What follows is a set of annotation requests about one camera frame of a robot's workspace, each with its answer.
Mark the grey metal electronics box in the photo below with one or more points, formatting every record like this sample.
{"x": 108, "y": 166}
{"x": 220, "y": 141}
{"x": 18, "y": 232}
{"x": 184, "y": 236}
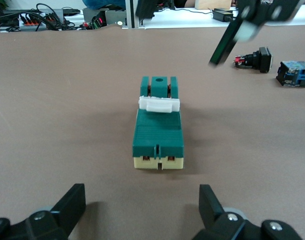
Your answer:
{"x": 112, "y": 17}

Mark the black power adapter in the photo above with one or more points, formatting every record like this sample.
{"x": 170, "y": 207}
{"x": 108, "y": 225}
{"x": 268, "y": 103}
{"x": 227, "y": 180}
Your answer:
{"x": 223, "y": 14}

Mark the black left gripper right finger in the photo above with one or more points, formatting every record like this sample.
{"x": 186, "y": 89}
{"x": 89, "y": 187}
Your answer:
{"x": 210, "y": 210}

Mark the blue black switch block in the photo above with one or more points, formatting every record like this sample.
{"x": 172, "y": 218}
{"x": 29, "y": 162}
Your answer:
{"x": 295, "y": 73}

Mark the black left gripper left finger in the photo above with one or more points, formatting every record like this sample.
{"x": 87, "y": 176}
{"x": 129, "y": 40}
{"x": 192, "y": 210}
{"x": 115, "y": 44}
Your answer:
{"x": 67, "y": 210}

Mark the aluminium profile post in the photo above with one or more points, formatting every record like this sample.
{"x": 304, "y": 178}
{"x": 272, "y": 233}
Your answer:
{"x": 133, "y": 13}

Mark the green load switch cream base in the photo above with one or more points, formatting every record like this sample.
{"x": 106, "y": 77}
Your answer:
{"x": 158, "y": 132}

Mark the grey power strip orange plugs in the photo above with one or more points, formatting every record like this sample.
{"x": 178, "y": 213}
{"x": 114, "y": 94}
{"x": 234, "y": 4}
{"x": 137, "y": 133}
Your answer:
{"x": 40, "y": 20}

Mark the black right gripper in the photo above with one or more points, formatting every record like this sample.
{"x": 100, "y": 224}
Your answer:
{"x": 265, "y": 10}

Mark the wooden block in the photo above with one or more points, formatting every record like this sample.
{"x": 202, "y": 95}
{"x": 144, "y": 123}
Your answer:
{"x": 212, "y": 4}

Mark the black push button switch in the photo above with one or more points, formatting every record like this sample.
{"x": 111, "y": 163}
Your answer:
{"x": 262, "y": 60}

